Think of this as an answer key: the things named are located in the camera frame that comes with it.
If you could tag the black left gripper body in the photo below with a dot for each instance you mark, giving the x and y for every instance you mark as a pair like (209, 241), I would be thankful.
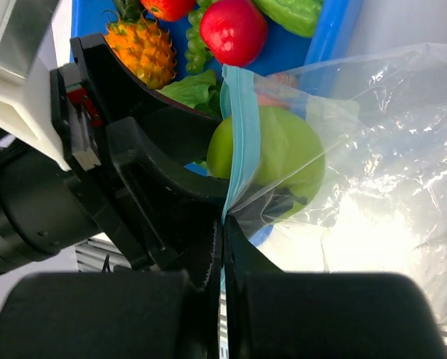
(97, 189)

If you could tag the green apple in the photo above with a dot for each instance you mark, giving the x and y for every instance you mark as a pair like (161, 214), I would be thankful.
(292, 164)

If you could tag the green lettuce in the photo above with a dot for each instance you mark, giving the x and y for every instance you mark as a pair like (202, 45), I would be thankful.
(200, 92)

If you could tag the red apple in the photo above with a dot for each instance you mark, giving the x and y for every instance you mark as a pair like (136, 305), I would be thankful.
(235, 31)

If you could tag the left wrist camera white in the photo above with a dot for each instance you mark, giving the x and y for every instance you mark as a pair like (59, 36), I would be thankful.
(27, 57)

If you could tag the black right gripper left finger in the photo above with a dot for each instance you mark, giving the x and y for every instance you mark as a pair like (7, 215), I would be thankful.
(126, 314)

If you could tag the blue plastic bin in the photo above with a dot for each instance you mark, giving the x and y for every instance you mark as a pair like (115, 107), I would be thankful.
(283, 50)

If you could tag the red tomato back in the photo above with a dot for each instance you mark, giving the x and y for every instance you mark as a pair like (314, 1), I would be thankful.
(168, 10)

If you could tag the orange pineapple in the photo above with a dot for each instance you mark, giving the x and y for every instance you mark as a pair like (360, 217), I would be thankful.
(144, 48)

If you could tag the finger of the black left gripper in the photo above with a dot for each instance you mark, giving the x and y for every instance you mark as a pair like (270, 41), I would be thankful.
(181, 132)
(177, 208)

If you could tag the green grapes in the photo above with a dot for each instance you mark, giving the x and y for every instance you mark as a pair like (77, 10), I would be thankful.
(197, 53)

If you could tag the clear zip top bag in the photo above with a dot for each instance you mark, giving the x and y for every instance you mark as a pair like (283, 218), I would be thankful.
(382, 205)

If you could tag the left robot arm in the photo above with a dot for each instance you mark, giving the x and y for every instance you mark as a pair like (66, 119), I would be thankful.
(36, 207)

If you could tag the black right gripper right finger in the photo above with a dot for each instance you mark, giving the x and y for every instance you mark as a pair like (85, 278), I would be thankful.
(278, 314)

